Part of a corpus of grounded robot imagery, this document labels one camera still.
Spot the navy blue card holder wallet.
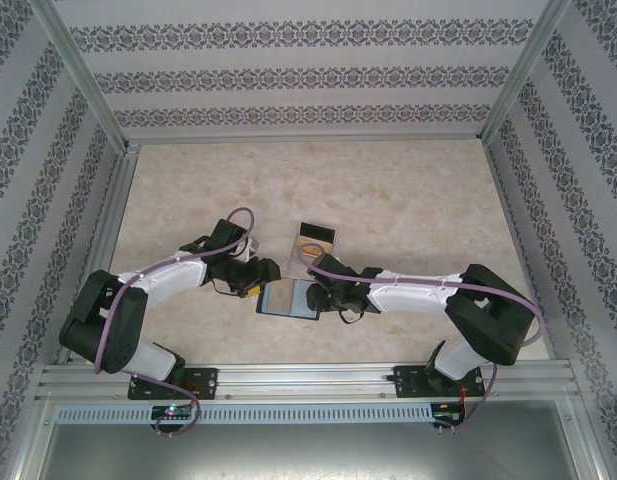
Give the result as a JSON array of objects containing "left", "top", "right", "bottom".
[{"left": 256, "top": 279, "right": 322, "bottom": 321}]

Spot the clear acrylic card stand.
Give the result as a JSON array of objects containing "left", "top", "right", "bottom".
[{"left": 289, "top": 222, "right": 338, "bottom": 275}]

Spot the plain dark credit card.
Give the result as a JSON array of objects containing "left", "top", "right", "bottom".
[{"left": 299, "top": 222, "right": 337, "bottom": 240}]

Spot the gold credit card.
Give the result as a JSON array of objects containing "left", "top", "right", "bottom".
[{"left": 296, "top": 236, "right": 335, "bottom": 256}]

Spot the grey metal sheet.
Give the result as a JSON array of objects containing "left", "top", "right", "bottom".
[{"left": 17, "top": 397, "right": 607, "bottom": 480}]

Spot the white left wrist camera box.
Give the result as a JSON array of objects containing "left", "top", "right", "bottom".
[{"left": 236, "top": 237, "right": 262, "bottom": 262}]

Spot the aluminium front rail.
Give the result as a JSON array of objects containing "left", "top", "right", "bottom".
[{"left": 35, "top": 363, "right": 582, "bottom": 401}]

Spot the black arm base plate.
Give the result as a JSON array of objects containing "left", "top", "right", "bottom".
[
  {"left": 127, "top": 367, "right": 219, "bottom": 401},
  {"left": 395, "top": 364, "right": 487, "bottom": 400}
]

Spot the grey slotted cable duct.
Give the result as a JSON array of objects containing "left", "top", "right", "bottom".
[{"left": 55, "top": 403, "right": 434, "bottom": 425}]

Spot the aluminium side rail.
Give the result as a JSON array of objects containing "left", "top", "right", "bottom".
[
  {"left": 485, "top": 142, "right": 574, "bottom": 361},
  {"left": 57, "top": 147, "right": 140, "bottom": 365}
]

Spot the purple cable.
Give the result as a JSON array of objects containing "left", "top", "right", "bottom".
[
  {"left": 94, "top": 207, "right": 255, "bottom": 439},
  {"left": 296, "top": 243, "right": 547, "bottom": 432}
]

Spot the aluminium back rail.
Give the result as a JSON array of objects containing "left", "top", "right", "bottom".
[{"left": 125, "top": 133, "right": 487, "bottom": 147}]

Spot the aluminium frame post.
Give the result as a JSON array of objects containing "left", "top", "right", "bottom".
[
  {"left": 480, "top": 0, "right": 574, "bottom": 144},
  {"left": 30, "top": 0, "right": 132, "bottom": 154}
]

